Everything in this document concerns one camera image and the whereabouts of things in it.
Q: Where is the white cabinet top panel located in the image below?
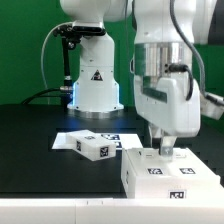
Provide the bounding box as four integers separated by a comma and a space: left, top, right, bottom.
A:
122, 148, 174, 184

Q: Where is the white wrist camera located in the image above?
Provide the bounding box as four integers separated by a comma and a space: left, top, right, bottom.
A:
200, 93, 224, 120

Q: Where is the black power cable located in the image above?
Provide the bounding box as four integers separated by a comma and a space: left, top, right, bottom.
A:
21, 88, 73, 106

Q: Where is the small white cabinet block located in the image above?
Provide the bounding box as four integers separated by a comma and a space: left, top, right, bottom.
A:
66, 130, 116, 161

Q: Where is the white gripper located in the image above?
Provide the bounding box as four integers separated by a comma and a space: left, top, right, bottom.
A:
134, 76, 201, 156

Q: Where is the white marker base sheet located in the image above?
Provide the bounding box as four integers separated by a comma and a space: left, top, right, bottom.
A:
52, 132, 142, 150

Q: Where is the white cabinet door panel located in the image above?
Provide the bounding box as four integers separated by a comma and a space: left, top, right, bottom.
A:
166, 148, 220, 182

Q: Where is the grey camera cable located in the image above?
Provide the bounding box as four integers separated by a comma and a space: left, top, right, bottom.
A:
40, 22, 73, 90

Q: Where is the black camera on stand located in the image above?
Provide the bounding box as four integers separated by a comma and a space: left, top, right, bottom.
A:
53, 21, 106, 107

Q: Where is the white cabinet body box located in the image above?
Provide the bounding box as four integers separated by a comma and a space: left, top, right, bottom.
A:
120, 147, 222, 200

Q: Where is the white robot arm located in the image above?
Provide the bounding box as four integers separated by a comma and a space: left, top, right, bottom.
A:
60, 0, 224, 156

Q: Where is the white L-shaped fence wall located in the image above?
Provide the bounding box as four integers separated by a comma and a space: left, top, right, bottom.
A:
0, 188, 224, 224

